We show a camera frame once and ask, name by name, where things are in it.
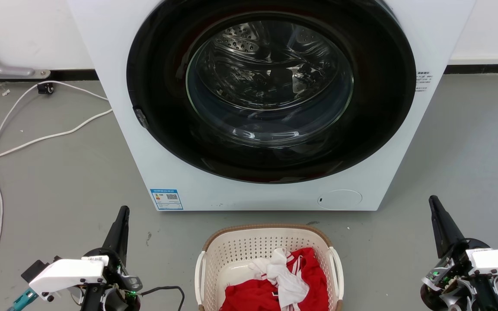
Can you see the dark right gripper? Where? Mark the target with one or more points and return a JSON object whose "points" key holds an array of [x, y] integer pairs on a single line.
{"points": [[456, 265]]}

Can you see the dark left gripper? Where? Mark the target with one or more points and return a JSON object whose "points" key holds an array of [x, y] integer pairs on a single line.
{"points": [[117, 276]]}

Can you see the cream plastic laundry basket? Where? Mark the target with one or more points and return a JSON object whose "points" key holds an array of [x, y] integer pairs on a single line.
{"points": [[240, 246]]}

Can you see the blue energy label sticker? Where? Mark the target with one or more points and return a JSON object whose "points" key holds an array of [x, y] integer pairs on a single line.
{"points": [[167, 199]]}

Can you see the white front-load washing machine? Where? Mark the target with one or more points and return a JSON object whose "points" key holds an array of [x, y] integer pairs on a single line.
{"points": [[154, 172]]}

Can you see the round white filter cover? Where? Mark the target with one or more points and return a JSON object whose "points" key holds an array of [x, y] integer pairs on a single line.
{"points": [[339, 200]]}

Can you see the red garment with white stripes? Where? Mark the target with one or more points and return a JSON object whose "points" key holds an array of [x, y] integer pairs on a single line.
{"points": [[253, 296]]}

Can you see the small printed warning sticker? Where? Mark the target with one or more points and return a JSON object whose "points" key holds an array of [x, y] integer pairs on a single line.
{"points": [[423, 81]]}

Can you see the round black washer door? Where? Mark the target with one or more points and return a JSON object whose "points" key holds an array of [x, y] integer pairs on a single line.
{"points": [[162, 86]]}

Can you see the white cloth garment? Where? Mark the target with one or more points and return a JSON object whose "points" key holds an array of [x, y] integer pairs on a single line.
{"points": [[290, 283]]}

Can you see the small black caster wheel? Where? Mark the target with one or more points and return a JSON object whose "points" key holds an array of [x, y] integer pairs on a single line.
{"points": [[45, 88]]}

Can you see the steel washer drum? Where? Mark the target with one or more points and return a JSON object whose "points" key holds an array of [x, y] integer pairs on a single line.
{"points": [[270, 77]]}

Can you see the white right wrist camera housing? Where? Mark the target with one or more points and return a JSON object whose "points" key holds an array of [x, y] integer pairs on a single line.
{"points": [[497, 261]]}

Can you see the grey metal pipe bracket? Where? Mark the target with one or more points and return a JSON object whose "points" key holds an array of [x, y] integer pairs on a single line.
{"points": [[7, 70]]}

